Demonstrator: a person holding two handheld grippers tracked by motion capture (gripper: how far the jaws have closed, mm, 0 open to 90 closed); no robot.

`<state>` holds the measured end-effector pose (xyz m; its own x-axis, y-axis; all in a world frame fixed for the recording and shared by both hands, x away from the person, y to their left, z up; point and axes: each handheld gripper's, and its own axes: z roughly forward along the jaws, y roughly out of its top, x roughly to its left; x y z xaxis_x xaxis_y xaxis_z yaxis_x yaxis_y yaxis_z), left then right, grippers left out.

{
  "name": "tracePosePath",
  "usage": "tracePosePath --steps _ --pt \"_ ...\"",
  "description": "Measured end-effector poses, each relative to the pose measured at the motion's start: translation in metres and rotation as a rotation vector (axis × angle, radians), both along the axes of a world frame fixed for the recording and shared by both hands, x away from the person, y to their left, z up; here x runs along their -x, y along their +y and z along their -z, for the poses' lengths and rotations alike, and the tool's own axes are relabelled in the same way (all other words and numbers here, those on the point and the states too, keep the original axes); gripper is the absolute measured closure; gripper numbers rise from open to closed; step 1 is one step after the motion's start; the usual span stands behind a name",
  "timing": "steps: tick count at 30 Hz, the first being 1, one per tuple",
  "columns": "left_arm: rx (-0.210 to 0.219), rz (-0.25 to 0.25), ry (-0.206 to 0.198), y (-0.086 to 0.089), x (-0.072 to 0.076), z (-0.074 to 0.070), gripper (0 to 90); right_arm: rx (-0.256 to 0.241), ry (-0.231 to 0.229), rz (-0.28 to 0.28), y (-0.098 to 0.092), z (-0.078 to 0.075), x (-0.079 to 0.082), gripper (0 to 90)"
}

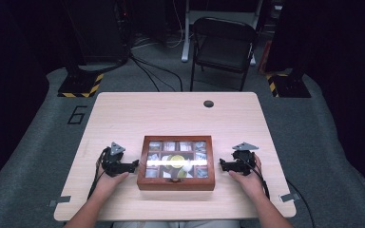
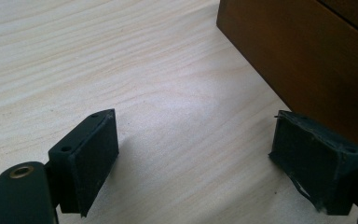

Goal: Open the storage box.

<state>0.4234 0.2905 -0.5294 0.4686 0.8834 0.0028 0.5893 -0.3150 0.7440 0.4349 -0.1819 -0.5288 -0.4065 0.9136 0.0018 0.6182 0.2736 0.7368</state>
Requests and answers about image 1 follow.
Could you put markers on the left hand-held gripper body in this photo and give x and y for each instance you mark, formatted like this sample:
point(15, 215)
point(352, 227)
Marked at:
point(114, 164)

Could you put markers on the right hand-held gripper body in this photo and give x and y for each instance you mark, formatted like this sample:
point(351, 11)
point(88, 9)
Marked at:
point(243, 161)

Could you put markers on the yellow tape roll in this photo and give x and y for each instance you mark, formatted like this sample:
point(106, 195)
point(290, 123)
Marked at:
point(175, 161)

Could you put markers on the wooden box with glass lid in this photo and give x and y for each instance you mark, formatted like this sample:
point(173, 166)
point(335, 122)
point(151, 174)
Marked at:
point(176, 185)

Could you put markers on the person's left hand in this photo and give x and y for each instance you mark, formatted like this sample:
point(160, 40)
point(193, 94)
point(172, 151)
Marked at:
point(107, 183)

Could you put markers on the person's right hand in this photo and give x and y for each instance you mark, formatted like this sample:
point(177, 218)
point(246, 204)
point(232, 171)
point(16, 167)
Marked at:
point(252, 183)

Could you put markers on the silver foil packets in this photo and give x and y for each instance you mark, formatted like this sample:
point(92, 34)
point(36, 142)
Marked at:
point(153, 159)
point(152, 172)

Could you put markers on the small white and yellow packets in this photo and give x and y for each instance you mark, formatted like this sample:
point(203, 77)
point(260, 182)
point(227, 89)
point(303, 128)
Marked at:
point(155, 146)

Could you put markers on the white packet with red print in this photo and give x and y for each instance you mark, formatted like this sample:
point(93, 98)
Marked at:
point(169, 146)

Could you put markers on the white roll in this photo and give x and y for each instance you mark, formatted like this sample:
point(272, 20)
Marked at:
point(186, 164)

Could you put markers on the small white packet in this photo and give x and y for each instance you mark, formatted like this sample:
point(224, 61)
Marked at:
point(185, 146)

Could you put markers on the green tape roll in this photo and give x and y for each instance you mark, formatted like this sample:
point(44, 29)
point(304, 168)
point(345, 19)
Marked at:
point(181, 173)

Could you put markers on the grey tape piece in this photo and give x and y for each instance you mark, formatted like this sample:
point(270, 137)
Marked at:
point(60, 200)
point(290, 197)

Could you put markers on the black table grommet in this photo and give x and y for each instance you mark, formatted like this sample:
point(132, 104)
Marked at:
point(208, 104)

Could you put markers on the black stand base hazard stripes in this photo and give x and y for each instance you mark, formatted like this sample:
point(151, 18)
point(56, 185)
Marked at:
point(80, 85)
point(290, 85)

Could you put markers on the black folding chair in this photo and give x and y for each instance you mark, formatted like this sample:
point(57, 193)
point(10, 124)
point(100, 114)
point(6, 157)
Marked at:
point(223, 47)

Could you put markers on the dark cabinet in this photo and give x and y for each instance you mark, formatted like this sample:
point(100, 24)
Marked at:
point(98, 31)

